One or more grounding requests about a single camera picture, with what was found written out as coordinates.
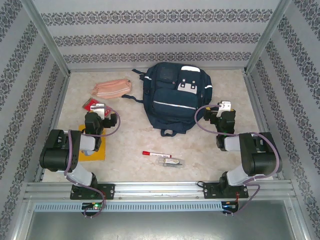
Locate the clear plastic supplies pouch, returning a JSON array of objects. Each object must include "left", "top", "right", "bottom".
[{"left": 156, "top": 156, "right": 186, "bottom": 169}]

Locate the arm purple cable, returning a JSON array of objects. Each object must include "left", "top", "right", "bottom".
[
  {"left": 194, "top": 104, "right": 280, "bottom": 217},
  {"left": 63, "top": 106, "right": 122, "bottom": 220}
]

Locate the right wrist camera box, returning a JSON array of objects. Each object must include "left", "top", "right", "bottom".
[{"left": 216, "top": 100, "right": 232, "bottom": 118}]

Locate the red book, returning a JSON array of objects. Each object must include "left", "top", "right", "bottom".
[{"left": 82, "top": 98, "right": 112, "bottom": 118}]

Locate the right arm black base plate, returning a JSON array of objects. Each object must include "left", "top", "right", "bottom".
[{"left": 203, "top": 181, "right": 250, "bottom": 200}]

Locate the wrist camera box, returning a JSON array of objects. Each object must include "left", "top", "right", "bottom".
[
  {"left": 90, "top": 103, "right": 107, "bottom": 120},
  {"left": 216, "top": 100, "right": 232, "bottom": 118}
]

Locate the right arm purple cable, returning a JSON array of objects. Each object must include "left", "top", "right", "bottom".
[{"left": 194, "top": 104, "right": 280, "bottom": 217}]

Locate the aluminium table edge rail short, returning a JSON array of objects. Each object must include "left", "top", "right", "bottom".
[{"left": 67, "top": 66, "right": 247, "bottom": 74}]

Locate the pink striped pencil case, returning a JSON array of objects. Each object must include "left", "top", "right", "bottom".
[{"left": 90, "top": 78, "right": 133, "bottom": 99}]

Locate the navy blue backpack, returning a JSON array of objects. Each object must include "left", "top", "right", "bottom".
[{"left": 131, "top": 62, "right": 213, "bottom": 137}]

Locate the aluminium mounting rail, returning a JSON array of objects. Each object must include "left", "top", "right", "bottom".
[{"left": 23, "top": 181, "right": 295, "bottom": 201}]

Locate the grey metal panel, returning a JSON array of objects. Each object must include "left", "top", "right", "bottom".
[{"left": 23, "top": 211, "right": 300, "bottom": 240}]

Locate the yellow book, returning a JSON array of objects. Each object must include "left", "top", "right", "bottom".
[{"left": 78, "top": 124, "right": 107, "bottom": 162}]

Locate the aluminium table edge rail long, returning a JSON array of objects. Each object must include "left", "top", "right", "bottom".
[
  {"left": 243, "top": 73, "right": 286, "bottom": 180},
  {"left": 33, "top": 73, "right": 72, "bottom": 183}
]

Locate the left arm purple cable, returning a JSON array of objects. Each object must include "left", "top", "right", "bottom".
[{"left": 63, "top": 106, "right": 122, "bottom": 220}]

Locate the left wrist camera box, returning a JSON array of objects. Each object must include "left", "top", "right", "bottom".
[{"left": 90, "top": 103, "right": 107, "bottom": 120}]

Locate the aluminium corner post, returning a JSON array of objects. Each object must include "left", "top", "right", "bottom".
[
  {"left": 243, "top": 0, "right": 292, "bottom": 75},
  {"left": 21, "top": 0, "right": 72, "bottom": 76}
]

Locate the grey slotted cable duct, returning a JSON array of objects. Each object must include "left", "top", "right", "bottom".
[{"left": 33, "top": 201, "right": 223, "bottom": 213}]

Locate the red marker pen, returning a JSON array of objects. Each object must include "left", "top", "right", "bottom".
[{"left": 142, "top": 150, "right": 173, "bottom": 158}]

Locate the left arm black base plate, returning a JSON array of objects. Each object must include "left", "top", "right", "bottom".
[{"left": 69, "top": 183, "right": 116, "bottom": 201}]

